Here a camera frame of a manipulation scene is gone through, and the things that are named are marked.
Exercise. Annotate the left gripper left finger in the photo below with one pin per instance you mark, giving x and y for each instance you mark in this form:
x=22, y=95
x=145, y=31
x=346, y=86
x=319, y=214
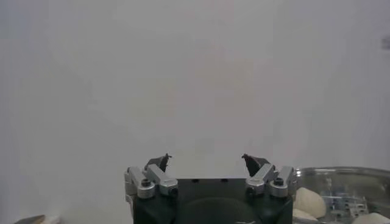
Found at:
x=160, y=179

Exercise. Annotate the white steamed baozi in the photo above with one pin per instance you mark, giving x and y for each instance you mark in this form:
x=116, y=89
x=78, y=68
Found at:
x=373, y=219
x=310, y=201
x=303, y=215

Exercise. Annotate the perforated steel steamer basket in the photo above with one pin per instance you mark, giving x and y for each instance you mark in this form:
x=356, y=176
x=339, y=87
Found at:
x=350, y=182

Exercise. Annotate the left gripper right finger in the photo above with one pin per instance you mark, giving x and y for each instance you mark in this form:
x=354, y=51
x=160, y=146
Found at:
x=262, y=178

